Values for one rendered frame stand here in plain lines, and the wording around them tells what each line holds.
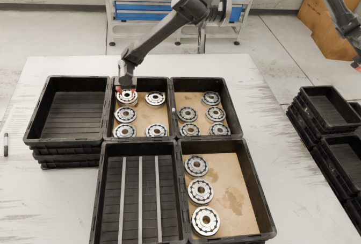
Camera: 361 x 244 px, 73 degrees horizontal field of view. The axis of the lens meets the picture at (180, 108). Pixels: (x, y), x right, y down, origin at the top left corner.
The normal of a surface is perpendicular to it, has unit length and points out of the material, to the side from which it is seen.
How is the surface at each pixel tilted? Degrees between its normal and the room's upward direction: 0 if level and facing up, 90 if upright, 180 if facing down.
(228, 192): 0
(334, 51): 90
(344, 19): 87
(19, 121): 0
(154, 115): 0
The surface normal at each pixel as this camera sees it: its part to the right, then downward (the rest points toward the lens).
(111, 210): 0.11, -0.68
